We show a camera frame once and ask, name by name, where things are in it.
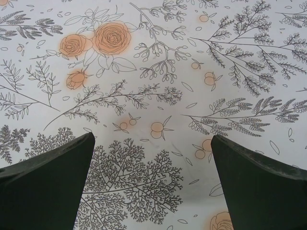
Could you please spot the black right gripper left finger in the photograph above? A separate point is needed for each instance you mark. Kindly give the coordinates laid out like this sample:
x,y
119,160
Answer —
x,y
43,191

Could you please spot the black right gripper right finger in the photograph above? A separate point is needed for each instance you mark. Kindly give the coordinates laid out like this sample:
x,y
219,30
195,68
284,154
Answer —
x,y
263,191

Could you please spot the floral patterned table cover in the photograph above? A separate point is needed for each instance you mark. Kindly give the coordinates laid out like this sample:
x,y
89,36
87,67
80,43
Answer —
x,y
153,72

